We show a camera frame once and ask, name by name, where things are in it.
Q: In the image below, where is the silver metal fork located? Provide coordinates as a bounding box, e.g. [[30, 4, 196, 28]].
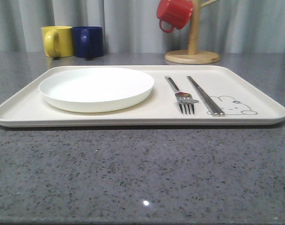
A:
[[165, 76, 195, 115]]

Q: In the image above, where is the white round plate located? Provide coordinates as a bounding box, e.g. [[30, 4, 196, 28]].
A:
[[39, 67, 154, 113]]

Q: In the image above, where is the beige rabbit serving tray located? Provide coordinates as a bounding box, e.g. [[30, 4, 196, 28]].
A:
[[0, 65, 285, 127]]

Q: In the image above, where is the wooden mug tree stand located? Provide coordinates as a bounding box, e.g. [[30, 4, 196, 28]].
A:
[[165, 0, 220, 65]]

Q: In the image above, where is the dark blue mug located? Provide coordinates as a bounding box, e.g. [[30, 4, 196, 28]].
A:
[[72, 26, 104, 58]]

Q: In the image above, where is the red mug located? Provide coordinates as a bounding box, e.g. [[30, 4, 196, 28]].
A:
[[156, 0, 193, 33]]

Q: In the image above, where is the yellow mug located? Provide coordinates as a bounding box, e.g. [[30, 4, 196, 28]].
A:
[[41, 26, 74, 58]]

